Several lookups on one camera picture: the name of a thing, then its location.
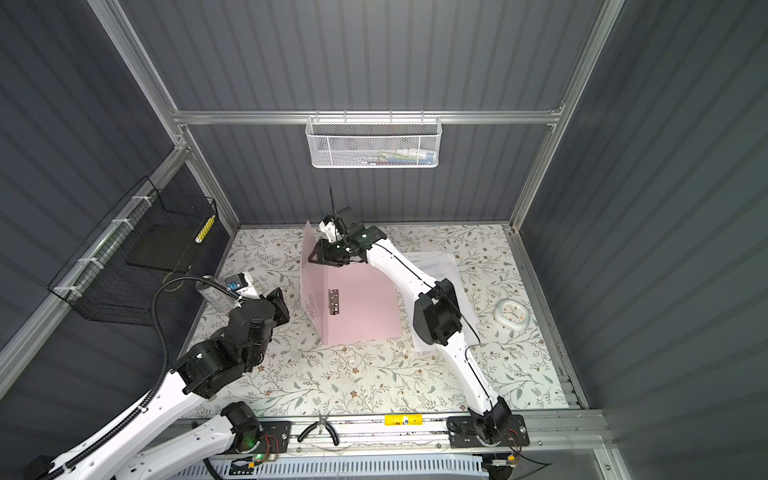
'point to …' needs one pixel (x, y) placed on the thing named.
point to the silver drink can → (218, 298)
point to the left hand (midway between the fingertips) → (275, 294)
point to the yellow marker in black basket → (206, 227)
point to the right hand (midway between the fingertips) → (314, 262)
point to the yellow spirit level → (403, 419)
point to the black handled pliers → (324, 422)
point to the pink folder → (347, 303)
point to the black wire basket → (142, 247)
